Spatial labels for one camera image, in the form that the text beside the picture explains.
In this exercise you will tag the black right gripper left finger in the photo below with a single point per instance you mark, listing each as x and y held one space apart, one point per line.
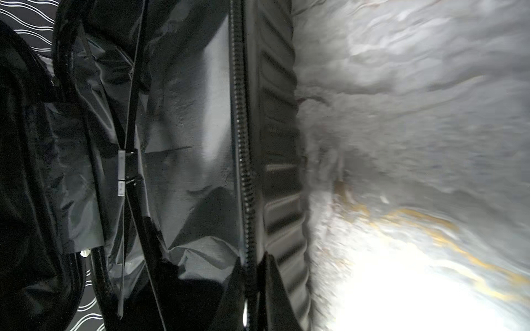
229 315

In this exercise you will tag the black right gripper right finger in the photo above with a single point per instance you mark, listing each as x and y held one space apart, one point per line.
274 307

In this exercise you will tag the black ribbed hard-shell suitcase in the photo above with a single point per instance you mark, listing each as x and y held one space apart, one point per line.
145 147

